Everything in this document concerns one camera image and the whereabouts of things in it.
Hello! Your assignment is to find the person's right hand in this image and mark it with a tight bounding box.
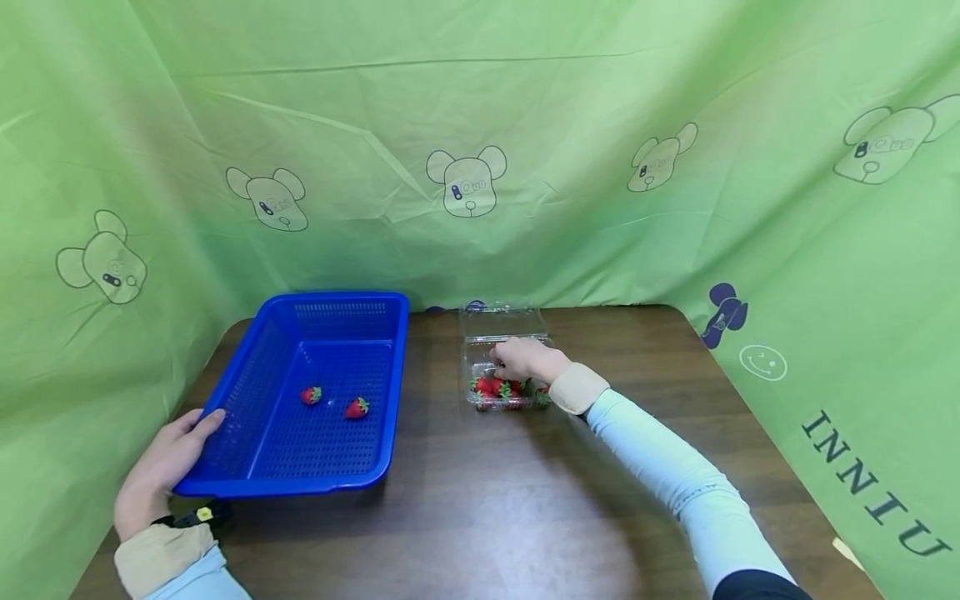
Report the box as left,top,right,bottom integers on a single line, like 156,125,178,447
488,337,573,387

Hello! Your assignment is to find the person's left hand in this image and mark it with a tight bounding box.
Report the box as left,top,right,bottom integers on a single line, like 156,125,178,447
112,407,227,543

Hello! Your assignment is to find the blue plastic perforated basket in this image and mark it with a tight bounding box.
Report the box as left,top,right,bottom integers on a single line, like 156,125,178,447
173,291,411,500

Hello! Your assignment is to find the person's right forearm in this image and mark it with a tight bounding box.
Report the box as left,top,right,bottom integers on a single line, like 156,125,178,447
548,362,816,600

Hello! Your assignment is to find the person's left forearm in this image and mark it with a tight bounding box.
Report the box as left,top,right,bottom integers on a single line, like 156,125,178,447
113,522,253,600

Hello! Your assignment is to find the pile of strawberries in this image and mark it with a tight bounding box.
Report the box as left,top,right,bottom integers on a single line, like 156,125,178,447
470,374,553,411

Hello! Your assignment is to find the clear plastic clamshell container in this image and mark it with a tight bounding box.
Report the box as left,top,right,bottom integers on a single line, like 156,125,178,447
457,303,558,413

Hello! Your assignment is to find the black wrist band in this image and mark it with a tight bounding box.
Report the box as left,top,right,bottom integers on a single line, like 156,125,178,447
152,498,234,532

